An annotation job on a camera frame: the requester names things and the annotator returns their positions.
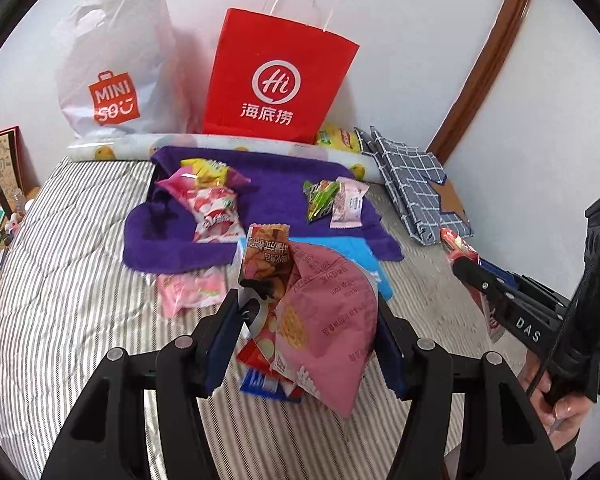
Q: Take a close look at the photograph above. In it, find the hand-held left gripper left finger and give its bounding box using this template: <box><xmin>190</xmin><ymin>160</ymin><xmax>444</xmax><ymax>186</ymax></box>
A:
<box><xmin>40</xmin><ymin>290</ymin><xmax>262</xmax><ymax>480</ymax></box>

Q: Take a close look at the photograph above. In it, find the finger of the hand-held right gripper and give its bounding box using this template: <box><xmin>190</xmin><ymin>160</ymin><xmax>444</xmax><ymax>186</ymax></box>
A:
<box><xmin>452</xmin><ymin>256</ymin><xmax>512</xmax><ymax>322</ymax></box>
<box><xmin>479</xmin><ymin>259</ymin><xmax>567</xmax><ymax>307</ymax></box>

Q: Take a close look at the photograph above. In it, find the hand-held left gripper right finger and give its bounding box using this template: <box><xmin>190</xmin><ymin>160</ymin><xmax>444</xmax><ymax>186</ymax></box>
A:
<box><xmin>377</xmin><ymin>300</ymin><xmax>567</xmax><ymax>480</ymax></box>

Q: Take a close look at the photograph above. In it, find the red and white striped packet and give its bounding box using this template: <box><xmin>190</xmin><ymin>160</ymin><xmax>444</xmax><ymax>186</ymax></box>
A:
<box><xmin>439</xmin><ymin>227</ymin><xmax>504</xmax><ymax>345</ymax></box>

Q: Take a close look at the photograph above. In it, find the pink potato chip packet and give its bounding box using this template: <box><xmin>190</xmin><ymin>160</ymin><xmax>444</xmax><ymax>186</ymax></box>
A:
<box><xmin>237</xmin><ymin>223</ymin><xmax>382</xmax><ymax>419</ymax></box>

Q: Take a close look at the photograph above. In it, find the green snack packet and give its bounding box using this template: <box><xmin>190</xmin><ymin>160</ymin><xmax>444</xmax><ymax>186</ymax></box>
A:
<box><xmin>302</xmin><ymin>179</ymin><xmax>342</xmax><ymax>223</ymax></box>

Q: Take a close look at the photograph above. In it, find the person's right hand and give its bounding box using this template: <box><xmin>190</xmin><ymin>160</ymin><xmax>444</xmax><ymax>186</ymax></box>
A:
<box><xmin>522</xmin><ymin>349</ymin><xmax>597</xmax><ymax>457</ymax></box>

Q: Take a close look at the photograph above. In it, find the light pink snack packet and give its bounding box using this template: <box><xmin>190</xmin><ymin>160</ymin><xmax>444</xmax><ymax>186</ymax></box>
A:
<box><xmin>157</xmin><ymin>267</ymin><xmax>229</xmax><ymax>319</ymax></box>

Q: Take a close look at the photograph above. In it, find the small blue packet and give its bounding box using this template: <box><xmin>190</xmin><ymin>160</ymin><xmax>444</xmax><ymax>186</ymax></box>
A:
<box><xmin>239</xmin><ymin>369</ymin><xmax>307</xmax><ymax>403</ymax></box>

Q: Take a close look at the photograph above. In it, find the light blue packet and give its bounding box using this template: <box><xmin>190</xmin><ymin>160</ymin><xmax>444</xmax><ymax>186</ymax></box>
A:
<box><xmin>339</xmin><ymin>236</ymin><xmax>397</xmax><ymax>300</ymax></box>

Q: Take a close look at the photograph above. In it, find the grey checked fabric box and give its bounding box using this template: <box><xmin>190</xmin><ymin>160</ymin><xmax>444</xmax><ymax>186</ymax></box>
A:
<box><xmin>354</xmin><ymin>126</ymin><xmax>475</xmax><ymax>248</ymax></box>

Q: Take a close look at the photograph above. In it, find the red and white snack packet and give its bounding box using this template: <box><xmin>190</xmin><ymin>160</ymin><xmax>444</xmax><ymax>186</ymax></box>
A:
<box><xmin>186</xmin><ymin>186</ymin><xmax>247</xmax><ymax>244</ymax></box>

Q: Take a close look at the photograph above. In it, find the pale pink snack packet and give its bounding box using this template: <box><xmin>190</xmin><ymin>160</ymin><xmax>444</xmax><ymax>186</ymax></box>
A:
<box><xmin>330</xmin><ymin>176</ymin><xmax>371</xmax><ymax>230</ymax></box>

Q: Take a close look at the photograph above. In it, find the purple towel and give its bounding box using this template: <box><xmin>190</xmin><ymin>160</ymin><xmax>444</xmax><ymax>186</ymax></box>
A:
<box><xmin>122</xmin><ymin>146</ymin><xmax>405</xmax><ymax>275</ymax></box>

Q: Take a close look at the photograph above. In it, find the striped blanket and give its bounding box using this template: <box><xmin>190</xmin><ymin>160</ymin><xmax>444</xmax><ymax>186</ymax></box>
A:
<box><xmin>0</xmin><ymin>156</ymin><xmax>531</xmax><ymax>480</ymax></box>

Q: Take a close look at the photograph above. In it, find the yellow chips bag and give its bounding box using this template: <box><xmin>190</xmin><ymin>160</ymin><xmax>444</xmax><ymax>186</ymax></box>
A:
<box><xmin>316</xmin><ymin>126</ymin><xmax>363</xmax><ymax>154</ymax></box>

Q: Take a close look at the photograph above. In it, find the patterned paper roll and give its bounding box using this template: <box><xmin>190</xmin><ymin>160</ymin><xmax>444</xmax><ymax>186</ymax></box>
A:
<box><xmin>66</xmin><ymin>132</ymin><xmax>368</xmax><ymax>181</ymax></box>

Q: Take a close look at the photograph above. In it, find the red paper bag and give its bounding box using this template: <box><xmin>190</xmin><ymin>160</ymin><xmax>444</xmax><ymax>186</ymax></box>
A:
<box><xmin>202</xmin><ymin>0</ymin><xmax>361</xmax><ymax>145</ymax></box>

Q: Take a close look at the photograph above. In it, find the brown patterned book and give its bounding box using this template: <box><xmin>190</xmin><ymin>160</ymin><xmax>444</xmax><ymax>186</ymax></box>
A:
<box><xmin>0</xmin><ymin>126</ymin><xmax>30</xmax><ymax>212</ymax></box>

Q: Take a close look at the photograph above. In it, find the white plastic shopping bag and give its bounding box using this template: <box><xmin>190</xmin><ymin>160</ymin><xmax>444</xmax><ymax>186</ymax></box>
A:
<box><xmin>52</xmin><ymin>0</ymin><xmax>191</xmax><ymax>142</ymax></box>

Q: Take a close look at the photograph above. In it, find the wooden door frame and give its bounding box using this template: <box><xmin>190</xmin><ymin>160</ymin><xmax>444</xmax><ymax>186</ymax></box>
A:
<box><xmin>426</xmin><ymin>0</ymin><xmax>540</xmax><ymax>167</ymax></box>

